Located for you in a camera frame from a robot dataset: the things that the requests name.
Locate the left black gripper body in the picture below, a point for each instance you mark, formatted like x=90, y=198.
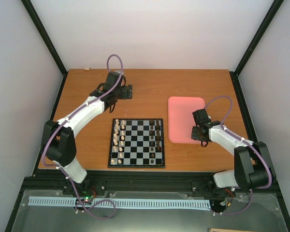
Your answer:
x=124, y=95

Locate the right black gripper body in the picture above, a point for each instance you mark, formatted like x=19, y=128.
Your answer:
x=196, y=136

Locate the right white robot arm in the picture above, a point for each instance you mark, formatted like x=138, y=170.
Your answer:
x=253, y=167

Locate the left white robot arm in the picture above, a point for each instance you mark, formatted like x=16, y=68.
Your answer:
x=58, y=139

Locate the pink plastic tray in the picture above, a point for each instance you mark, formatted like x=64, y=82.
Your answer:
x=180, y=118

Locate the black white chessboard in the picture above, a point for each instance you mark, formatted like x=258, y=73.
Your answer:
x=131, y=143

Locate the black aluminium frame rail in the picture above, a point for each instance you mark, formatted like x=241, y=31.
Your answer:
x=101, y=181

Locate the light blue cable duct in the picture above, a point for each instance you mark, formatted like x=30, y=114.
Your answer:
x=121, y=203

